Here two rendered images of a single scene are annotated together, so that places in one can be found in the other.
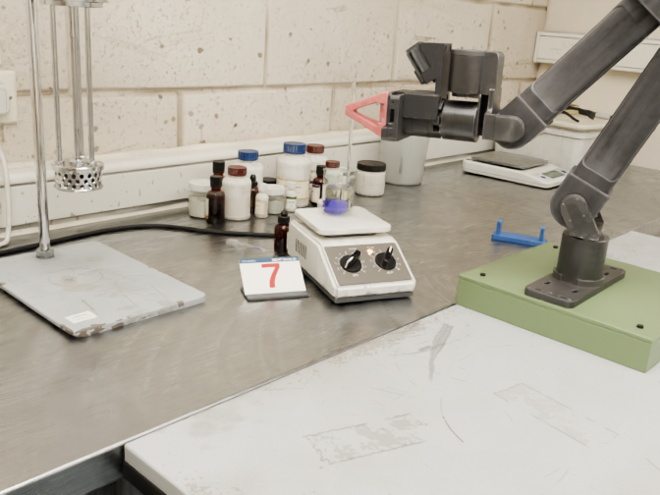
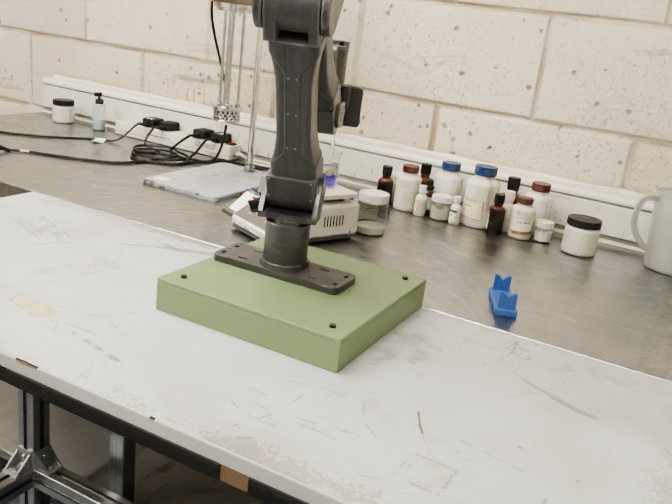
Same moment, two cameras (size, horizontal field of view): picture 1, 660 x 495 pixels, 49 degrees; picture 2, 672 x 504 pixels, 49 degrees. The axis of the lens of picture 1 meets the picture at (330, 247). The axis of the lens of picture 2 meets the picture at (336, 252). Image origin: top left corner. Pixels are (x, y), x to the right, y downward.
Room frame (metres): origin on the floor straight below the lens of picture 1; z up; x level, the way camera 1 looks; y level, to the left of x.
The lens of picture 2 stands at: (0.76, -1.32, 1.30)
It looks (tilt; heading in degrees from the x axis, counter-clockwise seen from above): 18 degrees down; 74
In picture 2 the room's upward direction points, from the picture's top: 7 degrees clockwise
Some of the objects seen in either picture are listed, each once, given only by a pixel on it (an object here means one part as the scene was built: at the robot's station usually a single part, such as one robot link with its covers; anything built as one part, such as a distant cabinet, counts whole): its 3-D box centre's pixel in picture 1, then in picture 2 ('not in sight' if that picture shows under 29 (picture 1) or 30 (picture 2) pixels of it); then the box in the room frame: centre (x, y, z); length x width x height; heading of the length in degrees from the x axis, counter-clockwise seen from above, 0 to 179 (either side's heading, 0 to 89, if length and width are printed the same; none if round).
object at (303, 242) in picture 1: (346, 251); (301, 212); (1.06, -0.03, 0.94); 0.22 x 0.13 x 0.08; 24
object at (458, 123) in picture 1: (462, 116); not in sight; (1.04, -0.18, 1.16); 0.07 x 0.06 x 0.07; 68
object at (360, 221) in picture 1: (341, 219); (314, 189); (1.09, -0.02, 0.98); 0.12 x 0.12 x 0.01; 24
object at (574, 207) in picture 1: (582, 213); (290, 197); (0.97, -0.34, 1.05); 0.09 x 0.06 x 0.06; 157
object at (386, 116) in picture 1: (377, 111); not in sight; (1.10, -0.06, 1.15); 0.09 x 0.07 x 0.07; 68
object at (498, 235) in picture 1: (520, 232); (504, 294); (1.32, -0.36, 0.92); 0.10 x 0.03 x 0.04; 70
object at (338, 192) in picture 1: (340, 191); (327, 167); (1.11, -0.01, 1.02); 0.06 x 0.05 x 0.08; 135
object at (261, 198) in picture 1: (261, 199); (421, 200); (1.36, 0.14, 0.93); 0.03 x 0.03 x 0.07
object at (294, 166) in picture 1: (293, 174); (481, 195); (1.48, 0.09, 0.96); 0.07 x 0.07 x 0.13
